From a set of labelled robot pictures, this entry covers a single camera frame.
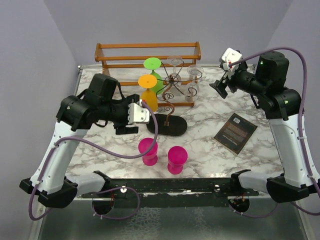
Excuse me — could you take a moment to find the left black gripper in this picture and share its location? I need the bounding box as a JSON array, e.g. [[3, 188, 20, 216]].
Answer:
[[100, 94, 141, 134]]

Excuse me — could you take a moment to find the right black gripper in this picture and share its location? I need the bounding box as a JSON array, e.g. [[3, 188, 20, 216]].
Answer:
[[210, 62, 267, 98]]

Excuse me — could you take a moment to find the frosted clear wine glass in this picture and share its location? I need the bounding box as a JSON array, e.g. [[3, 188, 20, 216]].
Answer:
[[184, 64, 204, 103]]

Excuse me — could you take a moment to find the orange plastic wine glass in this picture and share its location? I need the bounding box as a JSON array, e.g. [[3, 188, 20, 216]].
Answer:
[[138, 74, 158, 112]]

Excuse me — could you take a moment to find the metal wine glass rack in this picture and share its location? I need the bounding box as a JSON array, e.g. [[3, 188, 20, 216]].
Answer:
[[155, 62, 194, 137]]

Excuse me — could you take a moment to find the pink plastic goblet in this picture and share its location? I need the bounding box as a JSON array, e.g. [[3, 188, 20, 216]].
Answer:
[[138, 137, 158, 167], [167, 146, 188, 175]]

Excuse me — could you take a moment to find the green plastic wine glass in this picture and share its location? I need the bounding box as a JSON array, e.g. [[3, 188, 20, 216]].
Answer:
[[143, 57, 164, 94]]

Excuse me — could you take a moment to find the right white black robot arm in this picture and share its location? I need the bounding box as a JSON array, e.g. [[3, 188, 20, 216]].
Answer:
[[211, 47, 320, 203]]

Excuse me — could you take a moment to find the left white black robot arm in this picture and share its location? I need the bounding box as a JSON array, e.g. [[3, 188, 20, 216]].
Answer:
[[19, 73, 140, 209]]

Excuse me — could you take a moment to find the orange wooden dish rack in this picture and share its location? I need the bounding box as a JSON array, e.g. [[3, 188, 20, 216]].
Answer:
[[94, 41, 201, 110]]

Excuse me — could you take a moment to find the dark book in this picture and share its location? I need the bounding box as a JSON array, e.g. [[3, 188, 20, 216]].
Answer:
[[214, 113, 258, 155]]

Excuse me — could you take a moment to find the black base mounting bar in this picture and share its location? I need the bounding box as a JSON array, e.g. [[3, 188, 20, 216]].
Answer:
[[82, 170, 261, 209]]

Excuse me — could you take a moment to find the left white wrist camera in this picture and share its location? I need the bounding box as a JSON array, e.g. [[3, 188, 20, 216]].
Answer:
[[127, 99, 150, 125]]

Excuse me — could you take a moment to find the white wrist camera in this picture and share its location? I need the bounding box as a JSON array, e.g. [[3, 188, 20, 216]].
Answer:
[[127, 99, 150, 125], [219, 47, 243, 79]]

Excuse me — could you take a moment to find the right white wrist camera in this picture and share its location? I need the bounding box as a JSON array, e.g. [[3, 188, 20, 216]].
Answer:
[[219, 47, 243, 79]]

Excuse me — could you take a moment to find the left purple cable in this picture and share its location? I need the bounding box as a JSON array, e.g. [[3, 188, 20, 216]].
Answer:
[[28, 99, 159, 221]]

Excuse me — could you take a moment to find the aluminium rail frame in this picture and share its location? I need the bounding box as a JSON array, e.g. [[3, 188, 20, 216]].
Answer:
[[38, 66, 320, 240]]

